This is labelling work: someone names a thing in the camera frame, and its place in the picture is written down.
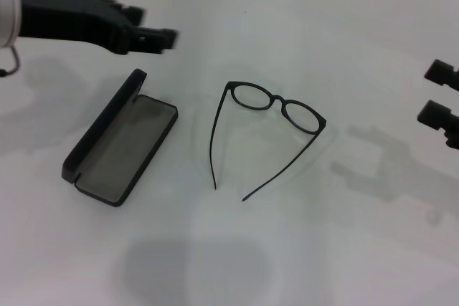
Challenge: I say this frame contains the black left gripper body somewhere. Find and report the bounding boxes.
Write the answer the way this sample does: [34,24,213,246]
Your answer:
[16,0,146,57]

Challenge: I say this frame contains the black glasses case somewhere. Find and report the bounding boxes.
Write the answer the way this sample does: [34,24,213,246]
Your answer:
[61,68,179,209]

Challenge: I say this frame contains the black glasses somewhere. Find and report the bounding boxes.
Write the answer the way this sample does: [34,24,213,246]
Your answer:
[209,81,328,202]

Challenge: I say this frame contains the left arm wrist cable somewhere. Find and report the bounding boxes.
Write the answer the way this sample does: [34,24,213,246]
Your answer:
[0,46,21,78]

